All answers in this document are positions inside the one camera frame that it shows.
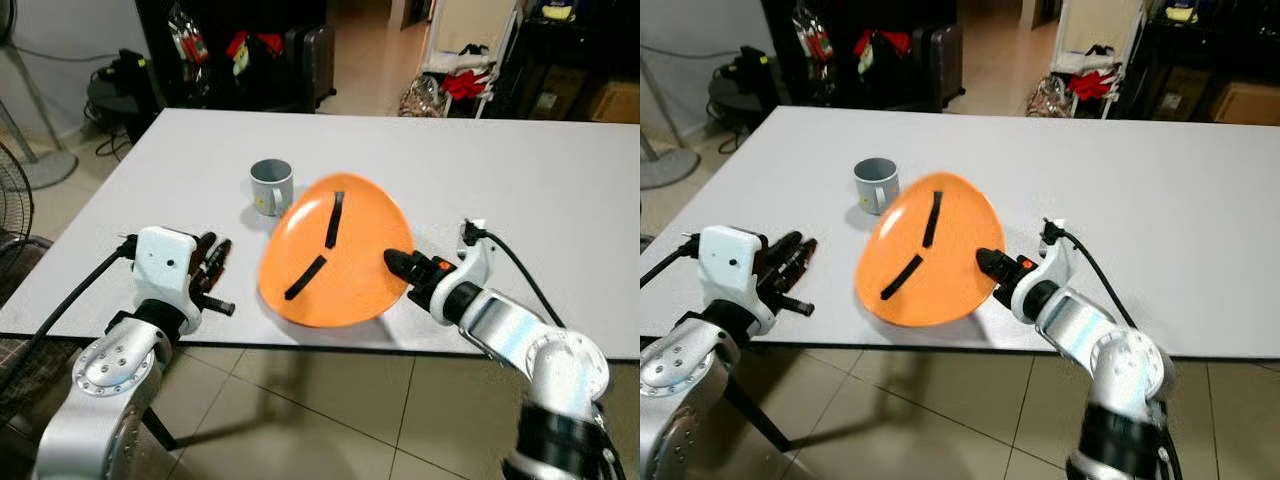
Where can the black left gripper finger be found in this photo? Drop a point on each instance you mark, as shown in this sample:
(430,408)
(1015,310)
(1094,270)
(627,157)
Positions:
(783,252)
(222,258)
(207,252)
(805,260)

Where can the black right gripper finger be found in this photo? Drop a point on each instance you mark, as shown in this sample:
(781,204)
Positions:
(993,262)
(404,264)

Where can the orange plate with black strips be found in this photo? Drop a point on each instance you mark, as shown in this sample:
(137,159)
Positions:
(960,280)
(350,270)

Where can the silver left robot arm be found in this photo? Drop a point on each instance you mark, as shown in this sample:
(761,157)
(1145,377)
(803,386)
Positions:
(105,385)
(680,375)

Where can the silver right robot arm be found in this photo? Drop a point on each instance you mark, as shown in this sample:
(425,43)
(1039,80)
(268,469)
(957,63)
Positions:
(1110,350)
(540,350)

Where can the grey ceramic mug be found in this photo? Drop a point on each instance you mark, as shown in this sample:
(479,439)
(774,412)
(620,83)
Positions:
(875,190)
(270,190)

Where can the black table leg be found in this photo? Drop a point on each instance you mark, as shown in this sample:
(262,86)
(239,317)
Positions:
(160,430)
(760,415)

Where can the white floor fan stand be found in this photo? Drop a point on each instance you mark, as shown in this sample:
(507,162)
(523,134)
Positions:
(50,170)
(670,168)

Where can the black cabinet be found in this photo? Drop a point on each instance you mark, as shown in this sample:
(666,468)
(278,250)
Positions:
(215,88)
(850,85)

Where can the patterned bag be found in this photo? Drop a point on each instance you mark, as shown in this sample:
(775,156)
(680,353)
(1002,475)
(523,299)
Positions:
(422,98)
(1048,98)

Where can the red cloth on chair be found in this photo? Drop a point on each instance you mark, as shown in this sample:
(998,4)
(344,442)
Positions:
(1095,83)
(465,83)

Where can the black fan grille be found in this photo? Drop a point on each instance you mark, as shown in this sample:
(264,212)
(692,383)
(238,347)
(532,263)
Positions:
(12,200)

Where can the dark suitcase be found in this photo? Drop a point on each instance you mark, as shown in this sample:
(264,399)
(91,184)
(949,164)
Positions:
(312,65)
(940,65)

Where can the red white hanging packet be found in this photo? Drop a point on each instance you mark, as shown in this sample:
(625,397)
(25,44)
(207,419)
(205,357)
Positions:
(815,35)
(190,40)

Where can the red cloth in cabinet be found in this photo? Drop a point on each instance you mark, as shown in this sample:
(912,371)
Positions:
(262,42)
(890,40)

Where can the brown cardboard box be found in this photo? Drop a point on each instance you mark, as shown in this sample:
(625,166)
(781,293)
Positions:
(615,102)
(1245,104)

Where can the white chair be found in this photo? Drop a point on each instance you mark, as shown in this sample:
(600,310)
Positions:
(470,25)
(1100,25)

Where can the dark shelf unit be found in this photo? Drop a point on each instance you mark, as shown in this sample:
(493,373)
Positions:
(560,50)
(1190,60)

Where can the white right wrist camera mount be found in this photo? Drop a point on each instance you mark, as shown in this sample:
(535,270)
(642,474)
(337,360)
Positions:
(1060,265)
(478,270)

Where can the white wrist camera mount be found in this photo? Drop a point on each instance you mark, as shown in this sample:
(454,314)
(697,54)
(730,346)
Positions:
(728,262)
(478,270)
(160,265)
(1060,265)

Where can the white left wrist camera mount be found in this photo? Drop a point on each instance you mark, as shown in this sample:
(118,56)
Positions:
(160,265)
(728,262)

